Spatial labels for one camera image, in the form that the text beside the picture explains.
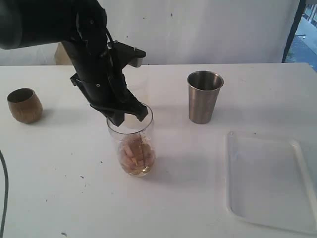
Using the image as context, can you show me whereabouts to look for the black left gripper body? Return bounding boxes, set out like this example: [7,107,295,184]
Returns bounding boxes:
[69,41,146,114]

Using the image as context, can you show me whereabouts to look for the clear measuring shaker cup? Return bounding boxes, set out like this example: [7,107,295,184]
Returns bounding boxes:
[107,104,156,177]

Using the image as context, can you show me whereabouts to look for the gold coin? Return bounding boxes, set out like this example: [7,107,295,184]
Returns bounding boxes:
[141,166,151,174]

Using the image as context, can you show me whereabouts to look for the stainless steel cup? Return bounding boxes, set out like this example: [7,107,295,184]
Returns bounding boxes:
[187,70,224,124]

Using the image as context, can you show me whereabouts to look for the brown wooden cup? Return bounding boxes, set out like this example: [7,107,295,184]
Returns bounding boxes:
[7,88,43,124]

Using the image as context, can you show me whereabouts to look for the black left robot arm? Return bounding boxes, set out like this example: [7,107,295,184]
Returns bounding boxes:
[0,0,148,126]

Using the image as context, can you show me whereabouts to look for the clear plastic tray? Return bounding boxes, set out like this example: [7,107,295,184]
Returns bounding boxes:
[225,131,317,236]

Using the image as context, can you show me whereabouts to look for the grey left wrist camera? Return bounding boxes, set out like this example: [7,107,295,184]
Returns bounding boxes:
[129,58,144,68]

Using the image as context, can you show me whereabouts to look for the black left cable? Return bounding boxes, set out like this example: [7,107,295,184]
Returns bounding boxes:
[0,150,9,238]

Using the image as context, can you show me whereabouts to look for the dark window frame post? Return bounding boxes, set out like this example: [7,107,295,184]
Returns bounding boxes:
[282,0,306,63]

